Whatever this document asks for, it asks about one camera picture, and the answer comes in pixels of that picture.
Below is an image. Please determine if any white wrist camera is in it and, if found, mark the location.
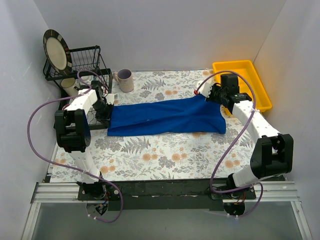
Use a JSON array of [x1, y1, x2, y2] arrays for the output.
[[194, 80, 214, 98], [104, 93, 118, 105]]

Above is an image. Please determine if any aluminium frame rail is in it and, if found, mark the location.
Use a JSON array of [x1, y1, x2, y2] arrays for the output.
[[22, 181, 313, 240]]

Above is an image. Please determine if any floral patterned table mat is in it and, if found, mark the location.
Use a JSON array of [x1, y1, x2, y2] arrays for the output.
[[49, 69, 281, 183]]

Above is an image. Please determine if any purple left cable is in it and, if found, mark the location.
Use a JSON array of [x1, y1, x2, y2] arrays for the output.
[[26, 70, 124, 224]]

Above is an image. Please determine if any beige ceramic mug purple inside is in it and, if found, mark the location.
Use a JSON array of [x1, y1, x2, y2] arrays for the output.
[[113, 69, 135, 93]]

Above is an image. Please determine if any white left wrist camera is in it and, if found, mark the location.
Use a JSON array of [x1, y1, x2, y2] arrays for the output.
[[104, 93, 118, 105]]

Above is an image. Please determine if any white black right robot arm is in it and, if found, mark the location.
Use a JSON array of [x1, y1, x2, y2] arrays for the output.
[[194, 70, 294, 199]]

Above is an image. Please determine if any cream mug in rack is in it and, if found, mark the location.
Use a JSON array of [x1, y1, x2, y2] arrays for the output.
[[60, 77, 80, 96]]

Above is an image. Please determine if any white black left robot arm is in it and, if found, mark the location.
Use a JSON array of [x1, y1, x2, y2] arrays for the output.
[[54, 80, 115, 200]]

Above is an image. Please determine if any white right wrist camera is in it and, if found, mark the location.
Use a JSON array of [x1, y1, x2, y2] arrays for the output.
[[194, 80, 214, 98]]

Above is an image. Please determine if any black wire dish rack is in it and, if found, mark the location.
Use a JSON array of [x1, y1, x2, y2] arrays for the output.
[[43, 45, 113, 131]]

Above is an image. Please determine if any dark rimmed cream plate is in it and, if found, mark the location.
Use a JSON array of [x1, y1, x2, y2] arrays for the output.
[[43, 29, 73, 76]]

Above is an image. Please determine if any yellow plastic bin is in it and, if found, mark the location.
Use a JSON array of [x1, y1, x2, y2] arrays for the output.
[[212, 59, 273, 116]]

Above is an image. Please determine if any blue printed t shirt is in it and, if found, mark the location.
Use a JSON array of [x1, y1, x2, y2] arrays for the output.
[[107, 95, 227, 137]]

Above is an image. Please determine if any blue white teapot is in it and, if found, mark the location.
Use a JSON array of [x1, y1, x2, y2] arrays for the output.
[[79, 75, 93, 85]]

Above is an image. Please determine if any purple cable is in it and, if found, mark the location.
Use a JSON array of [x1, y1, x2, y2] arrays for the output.
[[194, 70, 264, 219], [26, 70, 124, 224]]

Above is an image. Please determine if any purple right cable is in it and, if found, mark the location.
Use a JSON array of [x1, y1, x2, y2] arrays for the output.
[[194, 70, 264, 219]]

